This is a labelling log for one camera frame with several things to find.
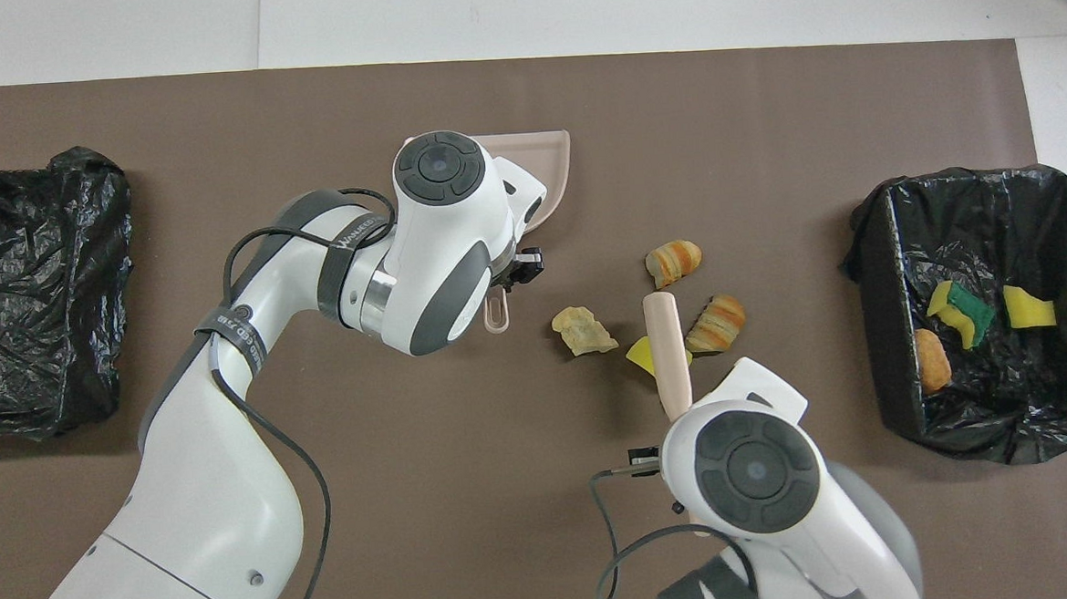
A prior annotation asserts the beige plastic dustpan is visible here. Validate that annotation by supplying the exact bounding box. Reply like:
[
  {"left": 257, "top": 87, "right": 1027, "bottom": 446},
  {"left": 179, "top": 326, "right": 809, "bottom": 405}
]
[{"left": 468, "top": 129, "right": 582, "bottom": 336}]

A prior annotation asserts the notched yellow sponge piece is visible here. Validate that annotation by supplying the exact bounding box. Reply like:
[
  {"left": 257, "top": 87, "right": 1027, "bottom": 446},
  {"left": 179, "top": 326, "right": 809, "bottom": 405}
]
[{"left": 925, "top": 278, "right": 999, "bottom": 354}]

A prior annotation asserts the black bag lined bin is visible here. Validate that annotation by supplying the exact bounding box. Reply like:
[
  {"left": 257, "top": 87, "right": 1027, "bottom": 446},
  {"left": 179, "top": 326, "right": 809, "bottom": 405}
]
[
  {"left": 834, "top": 161, "right": 1067, "bottom": 476},
  {"left": 0, "top": 143, "right": 146, "bottom": 444}
]

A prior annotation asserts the pale food piece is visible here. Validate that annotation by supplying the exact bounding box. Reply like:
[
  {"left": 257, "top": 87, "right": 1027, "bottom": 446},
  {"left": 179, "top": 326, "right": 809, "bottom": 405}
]
[{"left": 550, "top": 304, "right": 620, "bottom": 358}]

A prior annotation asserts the brown fried croquette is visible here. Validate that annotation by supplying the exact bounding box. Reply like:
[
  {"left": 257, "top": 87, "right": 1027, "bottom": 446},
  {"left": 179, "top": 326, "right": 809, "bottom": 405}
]
[{"left": 913, "top": 326, "right": 954, "bottom": 397}]

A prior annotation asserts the striped croissant bread piece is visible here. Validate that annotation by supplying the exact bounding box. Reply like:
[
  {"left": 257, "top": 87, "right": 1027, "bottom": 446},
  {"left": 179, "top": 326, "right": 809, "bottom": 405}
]
[
  {"left": 681, "top": 292, "right": 749, "bottom": 356},
  {"left": 644, "top": 238, "right": 706, "bottom": 291}
]

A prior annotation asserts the brown paper table mat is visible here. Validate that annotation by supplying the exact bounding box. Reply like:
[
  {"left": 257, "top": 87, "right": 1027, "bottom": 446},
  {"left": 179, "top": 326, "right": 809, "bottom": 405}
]
[{"left": 0, "top": 27, "right": 1067, "bottom": 599}]

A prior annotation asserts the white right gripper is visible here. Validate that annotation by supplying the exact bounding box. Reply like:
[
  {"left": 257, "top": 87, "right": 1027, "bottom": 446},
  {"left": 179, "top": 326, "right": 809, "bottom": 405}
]
[{"left": 624, "top": 354, "right": 813, "bottom": 478}]

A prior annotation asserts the rounded yellow sponge piece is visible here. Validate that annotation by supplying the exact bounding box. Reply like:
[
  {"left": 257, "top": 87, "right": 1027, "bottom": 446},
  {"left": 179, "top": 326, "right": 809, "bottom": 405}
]
[{"left": 624, "top": 333, "right": 696, "bottom": 382}]

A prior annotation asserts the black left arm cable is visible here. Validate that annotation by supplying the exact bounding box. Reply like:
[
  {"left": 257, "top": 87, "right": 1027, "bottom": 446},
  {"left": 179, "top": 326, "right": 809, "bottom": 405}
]
[{"left": 218, "top": 186, "right": 418, "bottom": 599}]

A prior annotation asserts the beige brush with black bristles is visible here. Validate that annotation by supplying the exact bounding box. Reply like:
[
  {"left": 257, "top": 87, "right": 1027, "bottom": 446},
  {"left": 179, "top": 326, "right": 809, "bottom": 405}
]
[{"left": 641, "top": 290, "right": 696, "bottom": 425}]

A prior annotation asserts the wedge yellow sponge piece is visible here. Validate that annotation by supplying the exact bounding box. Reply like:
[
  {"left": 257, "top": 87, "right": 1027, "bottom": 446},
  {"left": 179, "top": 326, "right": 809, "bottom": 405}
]
[{"left": 1002, "top": 283, "right": 1058, "bottom": 330}]

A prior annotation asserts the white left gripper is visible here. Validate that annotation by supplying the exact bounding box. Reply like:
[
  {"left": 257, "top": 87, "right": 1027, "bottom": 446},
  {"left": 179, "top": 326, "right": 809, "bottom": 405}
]
[{"left": 488, "top": 156, "right": 554, "bottom": 294}]

